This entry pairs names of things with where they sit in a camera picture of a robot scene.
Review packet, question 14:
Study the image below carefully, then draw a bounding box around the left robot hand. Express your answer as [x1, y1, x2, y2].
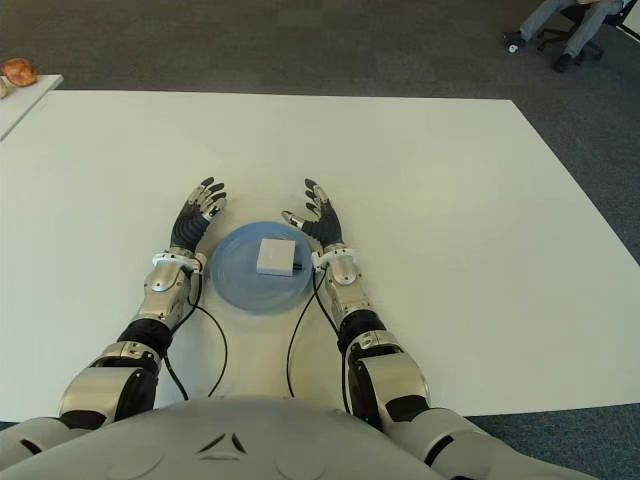
[169, 175, 228, 253]

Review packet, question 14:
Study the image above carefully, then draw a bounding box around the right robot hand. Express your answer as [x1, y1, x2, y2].
[280, 176, 346, 251]

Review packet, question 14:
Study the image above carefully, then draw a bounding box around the white charger plug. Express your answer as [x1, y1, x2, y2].
[255, 237, 306, 278]

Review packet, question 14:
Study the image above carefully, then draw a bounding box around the blue round plate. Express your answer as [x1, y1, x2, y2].
[208, 221, 314, 316]

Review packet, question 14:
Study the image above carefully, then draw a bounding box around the white side table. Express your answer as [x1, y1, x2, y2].
[0, 74, 65, 142]

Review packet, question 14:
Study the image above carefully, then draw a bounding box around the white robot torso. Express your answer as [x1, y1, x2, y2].
[0, 393, 447, 480]

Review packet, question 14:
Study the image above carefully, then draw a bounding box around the reddish brown round fruit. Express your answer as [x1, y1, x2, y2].
[0, 57, 39, 88]

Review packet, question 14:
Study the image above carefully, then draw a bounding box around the black office chair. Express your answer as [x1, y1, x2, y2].
[537, 0, 629, 57]

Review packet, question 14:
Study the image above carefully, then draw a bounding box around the seated person in jeans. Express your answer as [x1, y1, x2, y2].
[503, 0, 627, 73]

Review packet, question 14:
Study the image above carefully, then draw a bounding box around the thin black cable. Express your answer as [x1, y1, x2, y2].
[190, 303, 229, 399]
[285, 267, 322, 399]

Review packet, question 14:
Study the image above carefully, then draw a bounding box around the thick dark cable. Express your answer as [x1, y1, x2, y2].
[313, 269, 349, 412]
[164, 352, 191, 401]

